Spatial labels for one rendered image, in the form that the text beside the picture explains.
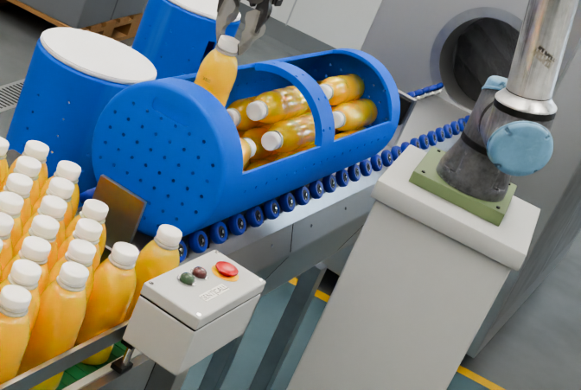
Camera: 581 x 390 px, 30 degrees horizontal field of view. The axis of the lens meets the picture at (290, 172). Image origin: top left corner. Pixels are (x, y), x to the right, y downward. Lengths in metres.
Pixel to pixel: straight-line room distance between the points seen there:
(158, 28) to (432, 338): 1.45
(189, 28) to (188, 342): 1.81
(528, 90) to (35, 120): 1.11
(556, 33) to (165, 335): 0.89
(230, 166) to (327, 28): 5.38
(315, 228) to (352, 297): 0.34
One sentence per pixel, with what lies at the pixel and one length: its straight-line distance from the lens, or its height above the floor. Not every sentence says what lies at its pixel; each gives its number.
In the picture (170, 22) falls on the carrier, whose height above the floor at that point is 0.97.
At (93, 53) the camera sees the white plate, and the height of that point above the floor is 1.04.
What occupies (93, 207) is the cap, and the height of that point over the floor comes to 1.09.
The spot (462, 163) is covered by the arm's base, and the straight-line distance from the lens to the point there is 2.16.
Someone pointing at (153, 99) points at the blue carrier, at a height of 1.19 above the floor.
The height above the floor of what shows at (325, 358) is 0.74.
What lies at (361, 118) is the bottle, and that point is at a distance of 2.54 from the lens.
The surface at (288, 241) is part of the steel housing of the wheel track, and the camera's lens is 2.37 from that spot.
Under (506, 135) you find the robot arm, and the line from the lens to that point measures 1.98.
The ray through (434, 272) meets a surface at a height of 1.03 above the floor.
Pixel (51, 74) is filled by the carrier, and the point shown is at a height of 0.99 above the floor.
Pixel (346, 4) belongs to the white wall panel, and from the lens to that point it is 7.16.
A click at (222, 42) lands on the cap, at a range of 1.92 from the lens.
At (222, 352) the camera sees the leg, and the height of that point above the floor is 0.24.
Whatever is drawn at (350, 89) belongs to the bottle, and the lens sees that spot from 2.56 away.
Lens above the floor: 1.83
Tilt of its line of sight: 20 degrees down
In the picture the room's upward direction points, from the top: 23 degrees clockwise
